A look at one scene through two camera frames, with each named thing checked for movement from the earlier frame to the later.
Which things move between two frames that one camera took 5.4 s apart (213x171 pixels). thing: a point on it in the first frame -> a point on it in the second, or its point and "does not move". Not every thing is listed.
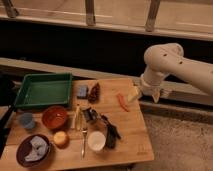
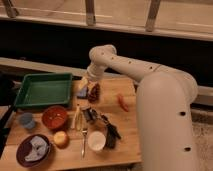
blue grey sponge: [82, 90] does not move
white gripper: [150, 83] -> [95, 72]
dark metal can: [90, 115] does not move
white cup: [96, 140] does not move
